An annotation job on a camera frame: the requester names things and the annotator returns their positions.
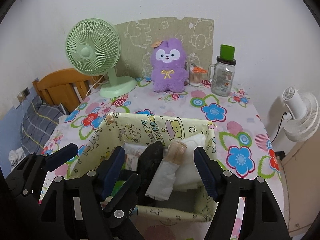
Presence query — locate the black plastic bag bundle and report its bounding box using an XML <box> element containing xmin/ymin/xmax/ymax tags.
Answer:
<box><xmin>137</xmin><ymin>141</ymin><xmax>164</xmax><ymax>197</ymax></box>

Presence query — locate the beige wardrobe door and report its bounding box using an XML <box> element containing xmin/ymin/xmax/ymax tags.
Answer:
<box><xmin>281</xmin><ymin>136</ymin><xmax>319</xmax><ymax>237</ymax></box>

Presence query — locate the wooden bed headboard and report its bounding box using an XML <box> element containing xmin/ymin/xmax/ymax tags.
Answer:
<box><xmin>33</xmin><ymin>68</ymin><xmax>105</xmax><ymax>112</ymax></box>

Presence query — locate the green desk fan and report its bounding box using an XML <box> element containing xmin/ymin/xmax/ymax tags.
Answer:
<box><xmin>66</xmin><ymin>18</ymin><xmax>137</xmax><ymax>98</ymax></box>

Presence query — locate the white standing fan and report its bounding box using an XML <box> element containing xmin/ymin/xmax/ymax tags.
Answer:
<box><xmin>270</xmin><ymin>86</ymin><xmax>319</xmax><ymax>142</ymax></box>

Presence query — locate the green cartoon board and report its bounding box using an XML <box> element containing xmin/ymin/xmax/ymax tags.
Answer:
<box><xmin>115</xmin><ymin>17</ymin><xmax>214</xmax><ymax>77</ymax></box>

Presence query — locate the cotton swab jar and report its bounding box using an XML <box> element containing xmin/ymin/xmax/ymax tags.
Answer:
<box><xmin>189</xmin><ymin>63</ymin><xmax>207</xmax><ymax>87</ymax></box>

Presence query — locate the purple plush toy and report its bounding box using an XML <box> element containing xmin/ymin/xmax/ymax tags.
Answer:
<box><xmin>150</xmin><ymin>38</ymin><xmax>189</xmax><ymax>93</ymax></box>

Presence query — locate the cartoon tissue pack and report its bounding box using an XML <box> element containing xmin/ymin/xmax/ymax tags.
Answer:
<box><xmin>124</xmin><ymin>154</ymin><xmax>138</xmax><ymax>171</ymax></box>

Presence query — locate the yellow cartoon storage box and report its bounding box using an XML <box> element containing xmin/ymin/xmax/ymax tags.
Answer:
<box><xmin>69</xmin><ymin>113</ymin><xmax>217</xmax><ymax>223</ymax></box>

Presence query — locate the grey plaid bedding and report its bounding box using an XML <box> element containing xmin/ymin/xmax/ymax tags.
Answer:
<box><xmin>21</xmin><ymin>95</ymin><xmax>65</xmax><ymax>155</ymax></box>

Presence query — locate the floral tablecloth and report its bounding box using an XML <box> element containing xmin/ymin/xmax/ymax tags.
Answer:
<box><xmin>39</xmin><ymin>76</ymin><xmax>286</xmax><ymax>240</ymax></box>

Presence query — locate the glass jar green lid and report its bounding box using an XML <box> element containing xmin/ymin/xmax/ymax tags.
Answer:
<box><xmin>208</xmin><ymin>44</ymin><xmax>236</xmax><ymax>97</ymax></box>

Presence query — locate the white towel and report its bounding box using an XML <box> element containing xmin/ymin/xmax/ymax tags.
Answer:
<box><xmin>173</xmin><ymin>133</ymin><xmax>206</xmax><ymax>192</ymax></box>

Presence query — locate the white roll with beige band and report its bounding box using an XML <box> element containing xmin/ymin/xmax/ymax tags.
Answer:
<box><xmin>145</xmin><ymin>141</ymin><xmax>187</xmax><ymax>201</ymax></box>

